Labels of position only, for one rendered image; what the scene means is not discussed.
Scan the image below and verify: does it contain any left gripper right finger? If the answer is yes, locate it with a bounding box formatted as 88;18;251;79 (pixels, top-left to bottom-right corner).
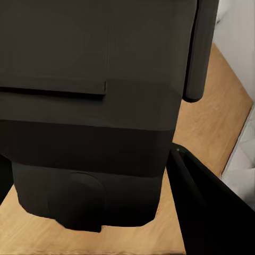
165;142;255;255

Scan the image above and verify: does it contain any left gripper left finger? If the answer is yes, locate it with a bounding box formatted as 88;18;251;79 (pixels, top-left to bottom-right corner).
0;154;14;205

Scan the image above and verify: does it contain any digital camera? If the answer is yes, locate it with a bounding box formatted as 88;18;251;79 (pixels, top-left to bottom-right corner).
0;0;219;233

